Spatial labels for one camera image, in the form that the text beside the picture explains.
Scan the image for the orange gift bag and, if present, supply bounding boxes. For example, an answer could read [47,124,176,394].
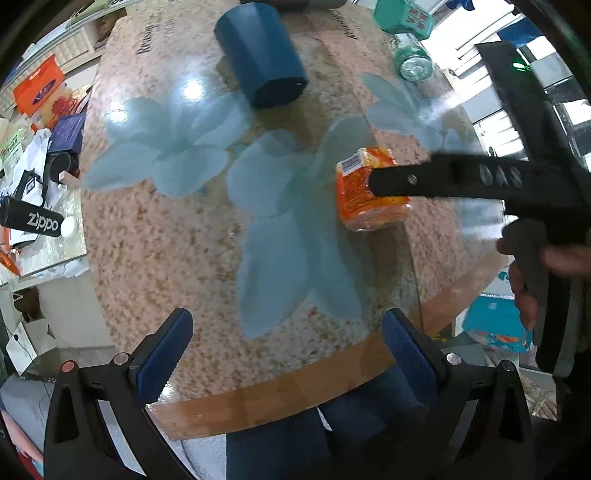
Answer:
[13,55,65,117]

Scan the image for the clear green-label jar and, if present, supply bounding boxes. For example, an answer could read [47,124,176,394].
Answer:
[391,33,434,82]

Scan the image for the black cylindrical thermos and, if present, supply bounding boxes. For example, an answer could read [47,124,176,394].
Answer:
[240,0,346,12]

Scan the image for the person's right hand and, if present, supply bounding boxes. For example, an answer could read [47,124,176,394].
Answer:
[496,237,591,331]

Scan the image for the orange snack packet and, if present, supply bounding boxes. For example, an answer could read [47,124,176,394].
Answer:
[335,147,412,232]

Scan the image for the dark blue small box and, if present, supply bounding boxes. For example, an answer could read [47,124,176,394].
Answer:
[48,112,86,155]

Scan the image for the green hexagonal tin box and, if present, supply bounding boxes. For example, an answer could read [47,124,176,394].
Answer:
[374,0,435,40]

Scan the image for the black Zippo tube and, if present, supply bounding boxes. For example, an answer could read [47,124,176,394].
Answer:
[0,196,64,237]

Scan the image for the dark blue plastic cup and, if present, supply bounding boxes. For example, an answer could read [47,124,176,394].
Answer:
[214,2,308,110]

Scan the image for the black mug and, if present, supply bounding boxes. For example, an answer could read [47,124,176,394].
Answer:
[48,151,79,183]

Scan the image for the white TV cabinet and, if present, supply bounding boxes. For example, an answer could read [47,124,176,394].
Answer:
[14,16,116,74]

